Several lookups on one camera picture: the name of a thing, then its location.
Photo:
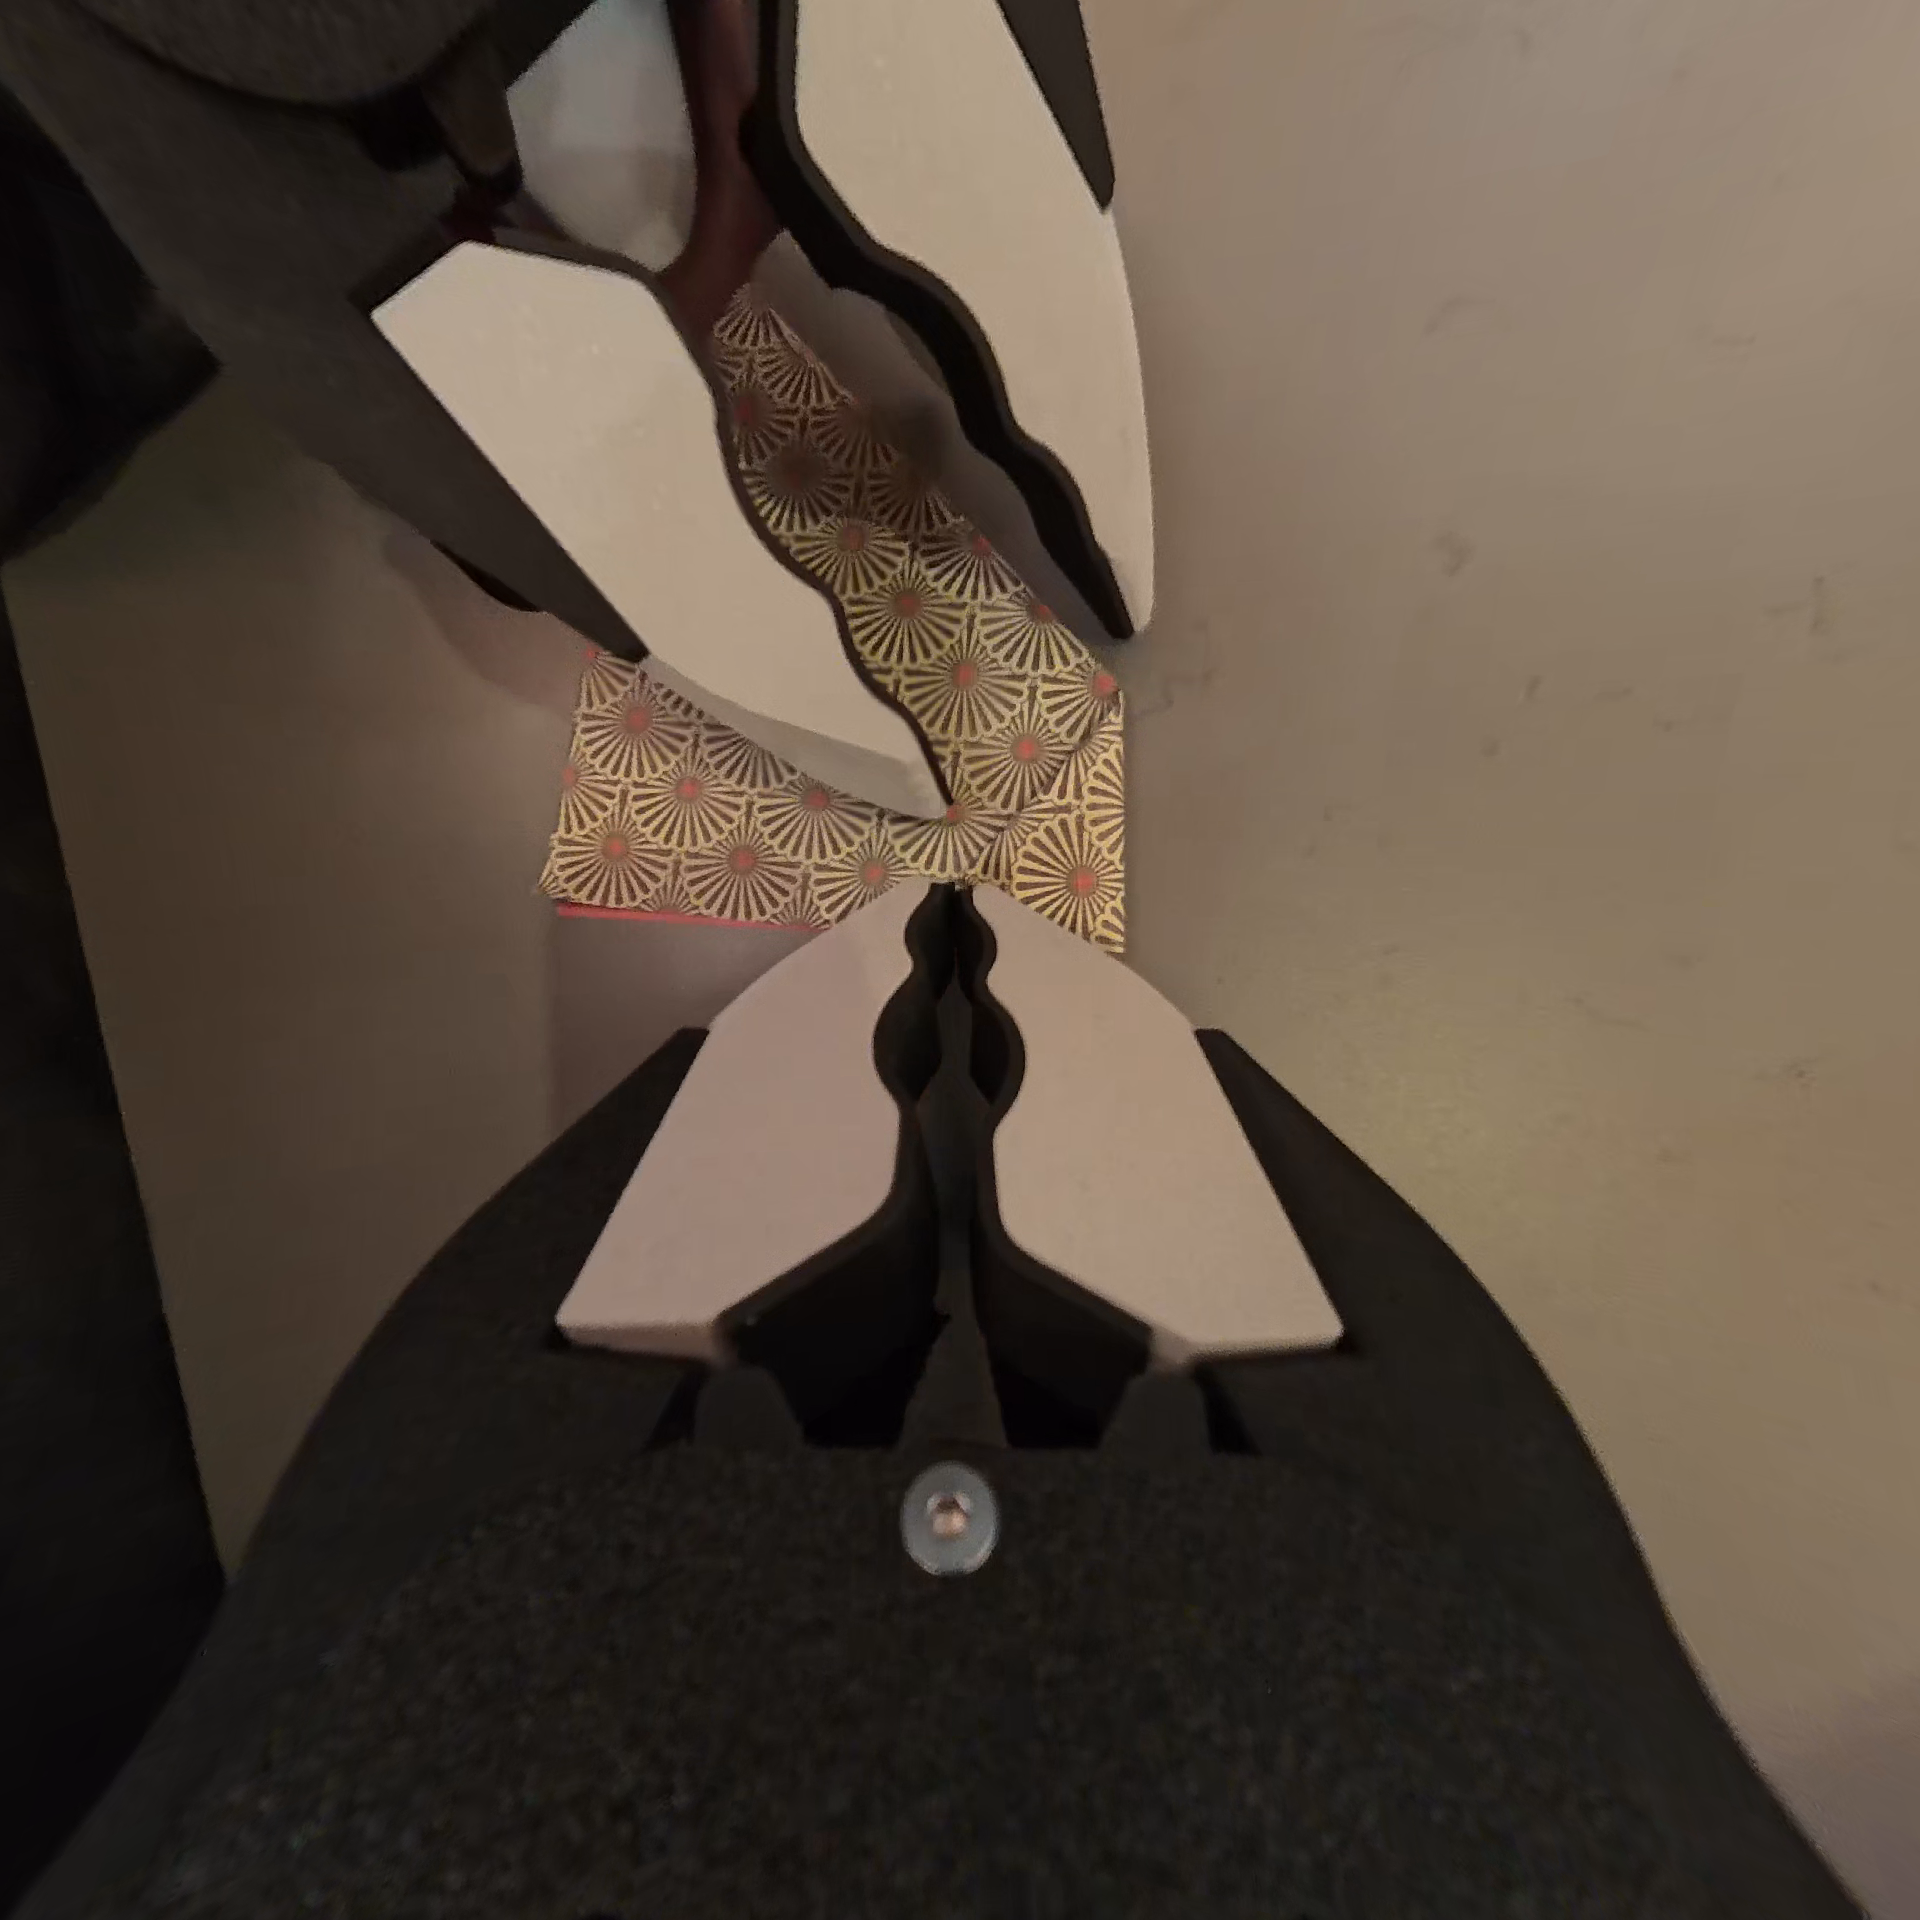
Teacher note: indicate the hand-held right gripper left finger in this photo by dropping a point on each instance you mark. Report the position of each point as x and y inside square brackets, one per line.
[751, 1171]

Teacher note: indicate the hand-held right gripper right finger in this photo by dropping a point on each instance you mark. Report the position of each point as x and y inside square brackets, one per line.
[1142, 1171]

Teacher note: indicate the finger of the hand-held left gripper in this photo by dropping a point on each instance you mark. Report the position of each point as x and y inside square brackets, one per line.
[600, 451]
[991, 225]

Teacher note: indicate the gold patterned origami paper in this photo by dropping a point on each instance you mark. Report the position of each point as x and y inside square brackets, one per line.
[1035, 721]

